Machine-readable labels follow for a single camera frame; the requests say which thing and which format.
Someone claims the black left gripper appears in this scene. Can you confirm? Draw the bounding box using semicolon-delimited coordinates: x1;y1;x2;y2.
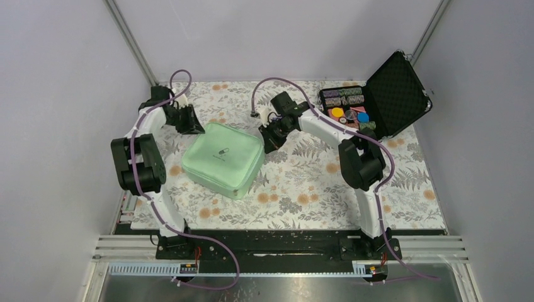
166;103;204;135

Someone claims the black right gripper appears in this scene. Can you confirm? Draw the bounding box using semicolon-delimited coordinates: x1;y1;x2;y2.
259;119;295;155

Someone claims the mint green medicine case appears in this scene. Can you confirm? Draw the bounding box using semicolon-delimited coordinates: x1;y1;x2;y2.
181;122;265;199

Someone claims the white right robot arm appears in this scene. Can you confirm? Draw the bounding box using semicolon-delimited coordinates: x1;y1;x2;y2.
251;92;386;259

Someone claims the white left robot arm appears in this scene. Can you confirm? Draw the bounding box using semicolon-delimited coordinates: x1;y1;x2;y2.
110;86;205;259

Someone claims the black poker chip case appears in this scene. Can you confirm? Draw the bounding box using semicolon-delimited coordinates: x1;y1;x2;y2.
318;50;433;138

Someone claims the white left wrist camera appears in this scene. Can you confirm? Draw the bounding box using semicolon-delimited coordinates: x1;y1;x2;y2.
173;94;189;109

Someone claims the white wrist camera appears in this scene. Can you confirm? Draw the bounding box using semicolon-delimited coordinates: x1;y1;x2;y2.
251;106;273;127
173;94;189;109

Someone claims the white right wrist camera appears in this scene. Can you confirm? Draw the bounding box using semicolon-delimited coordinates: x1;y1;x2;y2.
251;106;273;127

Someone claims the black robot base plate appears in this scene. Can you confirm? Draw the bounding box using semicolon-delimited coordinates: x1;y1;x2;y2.
156;230;402;274

